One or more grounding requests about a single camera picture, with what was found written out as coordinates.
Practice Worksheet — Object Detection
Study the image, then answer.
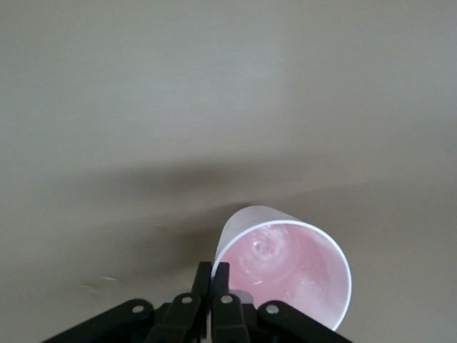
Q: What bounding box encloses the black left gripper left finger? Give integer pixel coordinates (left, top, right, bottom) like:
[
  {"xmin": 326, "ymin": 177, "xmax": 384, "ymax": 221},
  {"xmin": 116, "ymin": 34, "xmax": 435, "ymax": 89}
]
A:
[{"xmin": 42, "ymin": 262, "xmax": 212, "ymax": 343}]

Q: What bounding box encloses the pink plastic cup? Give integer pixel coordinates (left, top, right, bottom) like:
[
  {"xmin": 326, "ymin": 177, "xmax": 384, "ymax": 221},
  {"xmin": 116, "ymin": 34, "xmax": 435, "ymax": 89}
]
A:
[{"xmin": 211, "ymin": 203, "xmax": 353, "ymax": 332}]

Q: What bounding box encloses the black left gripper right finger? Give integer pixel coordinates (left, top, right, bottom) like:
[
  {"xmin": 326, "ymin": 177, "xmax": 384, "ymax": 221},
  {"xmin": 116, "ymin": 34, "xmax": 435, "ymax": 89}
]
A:
[{"xmin": 210, "ymin": 262, "xmax": 361, "ymax": 343}]

